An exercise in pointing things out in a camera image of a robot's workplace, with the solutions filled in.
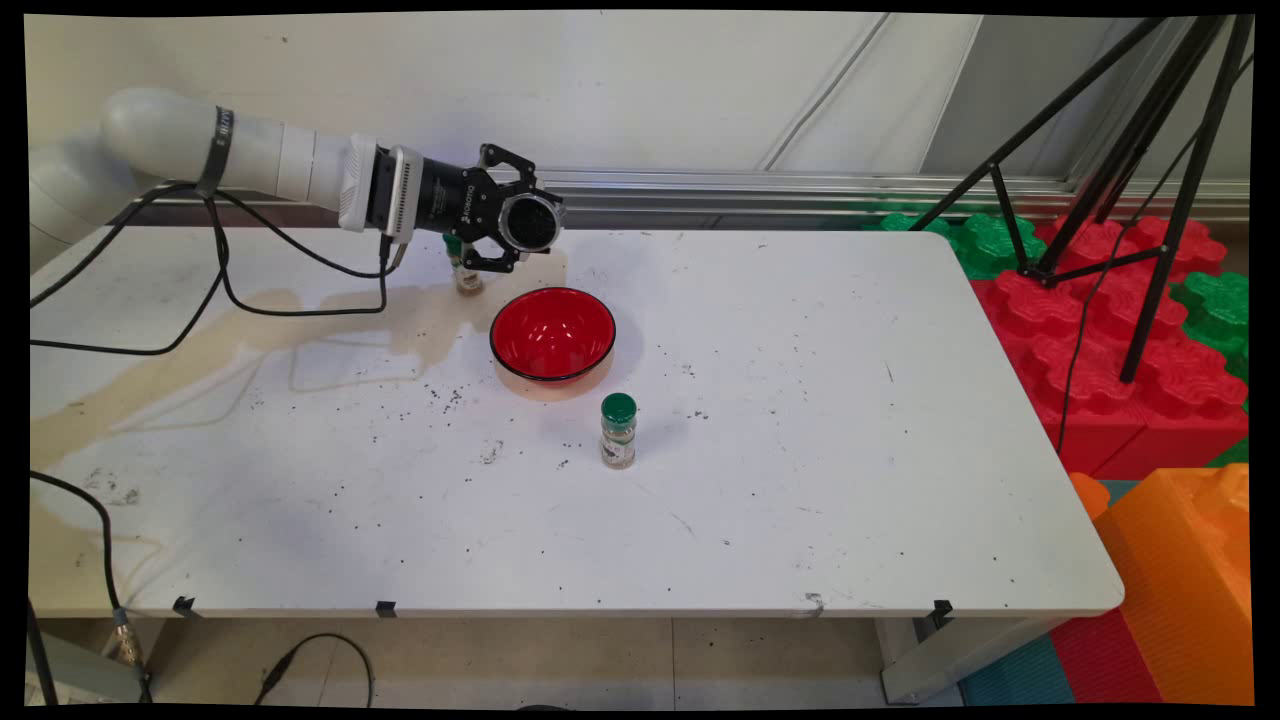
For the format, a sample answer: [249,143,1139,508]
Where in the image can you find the large orange foam block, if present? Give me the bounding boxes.
[1093,463,1255,707]

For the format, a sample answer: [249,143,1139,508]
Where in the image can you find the grey table leg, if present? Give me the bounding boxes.
[875,612,1066,706]

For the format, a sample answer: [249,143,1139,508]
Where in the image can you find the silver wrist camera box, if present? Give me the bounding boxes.
[383,146,424,247]

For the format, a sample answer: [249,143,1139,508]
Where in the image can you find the teal floor mat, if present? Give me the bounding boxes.
[958,633,1076,707]

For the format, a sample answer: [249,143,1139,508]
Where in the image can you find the grey box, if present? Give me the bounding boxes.
[25,630,151,706]

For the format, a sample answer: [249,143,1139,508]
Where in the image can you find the black floor cable with plug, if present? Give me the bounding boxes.
[253,632,376,707]

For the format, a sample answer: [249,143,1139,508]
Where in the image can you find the small orange foam piece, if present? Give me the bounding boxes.
[1068,472,1111,523]

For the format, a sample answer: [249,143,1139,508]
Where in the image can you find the black tripod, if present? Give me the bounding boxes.
[908,14,1256,386]

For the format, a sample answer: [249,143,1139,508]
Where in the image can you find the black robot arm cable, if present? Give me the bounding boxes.
[28,180,403,358]

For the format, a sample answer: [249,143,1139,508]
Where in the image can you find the red bowl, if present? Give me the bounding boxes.
[489,287,618,401]

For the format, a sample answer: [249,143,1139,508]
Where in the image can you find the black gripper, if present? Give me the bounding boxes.
[418,143,541,274]

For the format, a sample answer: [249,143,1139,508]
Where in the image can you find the aluminium rail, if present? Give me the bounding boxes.
[28,158,1251,226]

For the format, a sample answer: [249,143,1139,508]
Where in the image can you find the green-lidded spice jar, white label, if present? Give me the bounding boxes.
[600,393,639,470]

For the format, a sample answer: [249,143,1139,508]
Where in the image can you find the clear jar with black seeds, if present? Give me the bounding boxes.
[497,190,567,256]

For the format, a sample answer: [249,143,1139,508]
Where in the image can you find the black cable with metal connector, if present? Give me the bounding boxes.
[28,470,153,703]

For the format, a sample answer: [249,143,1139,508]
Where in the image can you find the green-lidded spice jar, brown contents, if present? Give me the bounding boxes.
[443,235,485,298]

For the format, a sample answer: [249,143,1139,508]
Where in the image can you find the red floor mat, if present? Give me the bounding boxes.
[1048,608,1166,707]

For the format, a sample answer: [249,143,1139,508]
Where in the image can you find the black arm strap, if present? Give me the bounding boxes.
[196,106,235,198]

